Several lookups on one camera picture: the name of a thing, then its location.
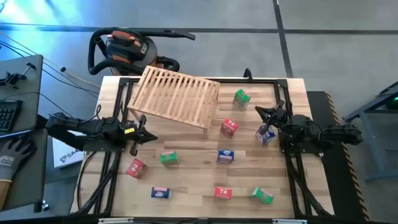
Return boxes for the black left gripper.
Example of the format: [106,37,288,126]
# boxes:
[119,114,159,157]

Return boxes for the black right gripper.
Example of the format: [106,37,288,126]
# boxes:
[255,99,289,136]

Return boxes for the blue Frosted Flakes cereal box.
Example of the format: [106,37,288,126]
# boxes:
[255,123,277,146]
[216,149,235,165]
[150,186,172,200]

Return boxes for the green Apple Jacks cereal box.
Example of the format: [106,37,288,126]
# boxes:
[232,88,251,111]
[250,186,275,205]
[159,150,180,168]

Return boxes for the red Froot Loops cereal box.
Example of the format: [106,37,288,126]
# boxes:
[213,186,233,200]
[220,117,239,139]
[126,158,149,180]

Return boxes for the wooden slatted shelf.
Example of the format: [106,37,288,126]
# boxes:
[126,65,221,140]

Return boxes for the black hazard-striped floor mat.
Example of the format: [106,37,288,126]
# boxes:
[306,90,371,222]

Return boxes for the white printed sheet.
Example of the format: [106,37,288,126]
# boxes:
[52,136,85,169]

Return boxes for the silver aluminium bar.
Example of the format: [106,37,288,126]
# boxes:
[98,217,134,224]
[272,218,308,224]

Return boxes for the black orange shop vacuum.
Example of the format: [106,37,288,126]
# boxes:
[87,27,197,77]
[104,29,159,68]

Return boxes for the blue metal cart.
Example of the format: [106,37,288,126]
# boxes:
[343,81,398,183]

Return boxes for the grey black work glove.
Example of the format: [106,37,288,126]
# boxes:
[0,135,37,209]

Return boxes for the black keyboard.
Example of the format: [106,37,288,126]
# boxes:
[0,99,23,133]

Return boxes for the black cable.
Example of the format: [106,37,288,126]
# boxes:
[0,40,100,96]
[4,91,73,118]

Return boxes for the yellow cable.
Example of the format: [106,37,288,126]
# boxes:
[0,30,102,88]

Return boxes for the black clamp mount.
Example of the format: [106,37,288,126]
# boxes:
[0,62,37,88]

